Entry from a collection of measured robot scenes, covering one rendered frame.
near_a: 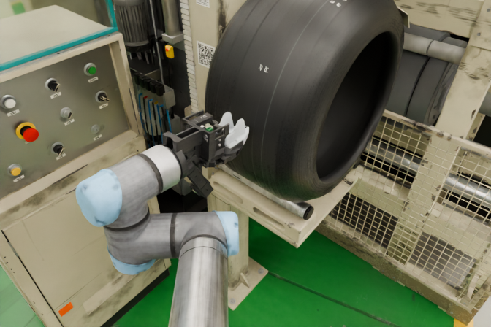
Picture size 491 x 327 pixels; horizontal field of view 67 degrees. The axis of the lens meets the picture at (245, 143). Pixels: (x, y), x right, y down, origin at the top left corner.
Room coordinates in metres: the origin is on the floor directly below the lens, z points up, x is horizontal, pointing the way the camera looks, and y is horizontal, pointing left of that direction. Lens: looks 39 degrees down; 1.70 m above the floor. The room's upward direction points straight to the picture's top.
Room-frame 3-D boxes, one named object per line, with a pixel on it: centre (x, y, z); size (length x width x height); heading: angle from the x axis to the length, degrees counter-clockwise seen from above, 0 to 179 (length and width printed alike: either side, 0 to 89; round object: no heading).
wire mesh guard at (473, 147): (1.01, -0.52, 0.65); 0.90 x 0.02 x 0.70; 49
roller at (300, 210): (0.80, -0.05, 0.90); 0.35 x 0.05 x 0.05; 49
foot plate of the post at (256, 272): (1.07, 0.07, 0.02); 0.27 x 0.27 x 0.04; 49
